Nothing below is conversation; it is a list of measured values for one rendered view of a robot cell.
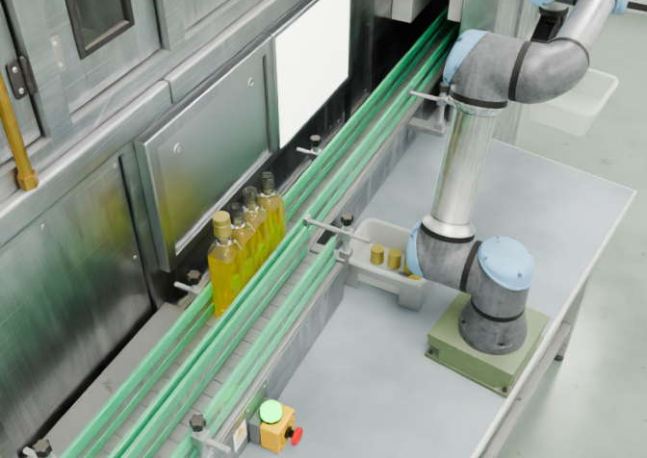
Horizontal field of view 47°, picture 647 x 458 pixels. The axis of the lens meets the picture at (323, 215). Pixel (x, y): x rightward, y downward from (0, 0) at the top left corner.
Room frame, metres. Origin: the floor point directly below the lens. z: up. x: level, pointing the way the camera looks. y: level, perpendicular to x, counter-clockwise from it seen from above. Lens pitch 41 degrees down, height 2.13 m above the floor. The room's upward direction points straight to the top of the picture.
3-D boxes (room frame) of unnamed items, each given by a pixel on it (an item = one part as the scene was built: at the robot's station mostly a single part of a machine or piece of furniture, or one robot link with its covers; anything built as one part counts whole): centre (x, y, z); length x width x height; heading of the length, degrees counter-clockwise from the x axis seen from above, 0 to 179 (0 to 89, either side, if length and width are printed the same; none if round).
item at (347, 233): (1.29, -0.03, 0.95); 0.17 x 0.03 x 0.12; 63
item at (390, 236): (1.35, -0.17, 0.80); 0.22 x 0.17 x 0.09; 63
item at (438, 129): (1.86, -0.32, 0.90); 0.17 x 0.05 x 0.22; 63
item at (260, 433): (0.88, 0.10, 0.79); 0.07 x 0.07 x 0.07; 63
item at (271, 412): (0.88, 0.11, 0.84); 0.05 x 0.05 x 0.03
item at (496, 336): (1.10, -0.38, 0.88); 0.15 x 0.15 x 0.10
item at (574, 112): (1.65, -0.64, 1.08); 0.22 x 0.17 x 0.09; 146
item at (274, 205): (1.26, 0.12, 0.99); 0.06 x 0.06 x 0.21; 64
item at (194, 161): (1.53, 0.14, 1.15); 0.90 x 0.03 x 0.34; 153
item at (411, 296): (1.36, -0.15, 0.79); 0.27 x 0.17 x 0.08; 63
